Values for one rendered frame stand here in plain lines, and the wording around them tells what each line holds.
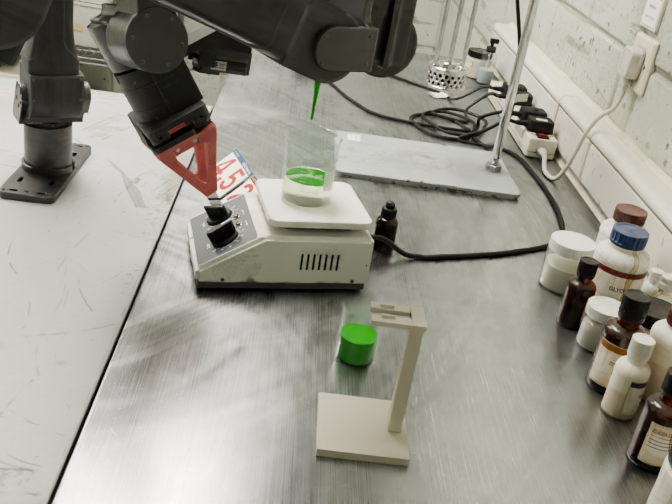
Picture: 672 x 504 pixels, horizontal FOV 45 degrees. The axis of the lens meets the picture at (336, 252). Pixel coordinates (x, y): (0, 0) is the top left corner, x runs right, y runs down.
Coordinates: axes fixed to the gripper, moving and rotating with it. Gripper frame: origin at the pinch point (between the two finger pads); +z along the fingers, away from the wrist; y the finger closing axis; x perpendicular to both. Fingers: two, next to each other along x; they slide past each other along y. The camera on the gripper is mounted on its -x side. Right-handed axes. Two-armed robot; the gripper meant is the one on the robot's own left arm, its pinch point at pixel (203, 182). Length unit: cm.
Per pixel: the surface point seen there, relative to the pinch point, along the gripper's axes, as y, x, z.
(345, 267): -5.1, -9.1, 15.5
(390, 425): -29.3, -0.9, 16.7
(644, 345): -33.1, -25.5, 22.9
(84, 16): 229, -18, 15
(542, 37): 70, -91, 38
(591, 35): 40, -82, 29
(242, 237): -1.2, -0.8, 7.5
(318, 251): -4.7, -7.2, 12.1
